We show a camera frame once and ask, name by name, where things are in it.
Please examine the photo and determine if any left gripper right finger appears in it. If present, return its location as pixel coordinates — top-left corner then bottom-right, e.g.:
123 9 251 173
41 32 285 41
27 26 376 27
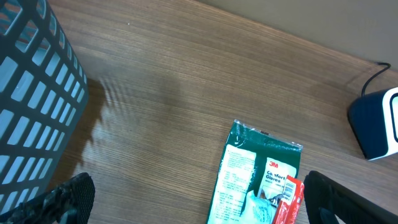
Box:
304 170 397 224

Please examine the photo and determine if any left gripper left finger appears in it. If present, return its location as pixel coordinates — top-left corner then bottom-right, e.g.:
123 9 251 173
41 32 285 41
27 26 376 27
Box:
1 172 95 224

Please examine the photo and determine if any red toothpaste tube box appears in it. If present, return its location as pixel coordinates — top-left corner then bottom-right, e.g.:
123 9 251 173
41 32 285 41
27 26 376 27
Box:
272 175 305 224

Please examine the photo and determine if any green glove package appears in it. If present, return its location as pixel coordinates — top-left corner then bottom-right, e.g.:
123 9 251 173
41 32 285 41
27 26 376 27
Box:
206 120 303 224

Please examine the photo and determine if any white barcode scanner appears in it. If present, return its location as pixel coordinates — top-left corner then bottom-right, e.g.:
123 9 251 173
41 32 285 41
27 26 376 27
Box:
348 88 397 161

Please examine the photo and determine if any grey plastic shopping basket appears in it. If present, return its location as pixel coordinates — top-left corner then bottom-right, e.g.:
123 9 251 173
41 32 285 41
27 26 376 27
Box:
1 0 88 213

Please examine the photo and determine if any black scanner cable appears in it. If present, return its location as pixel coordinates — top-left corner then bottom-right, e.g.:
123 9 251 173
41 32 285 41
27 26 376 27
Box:
361 62 392 98

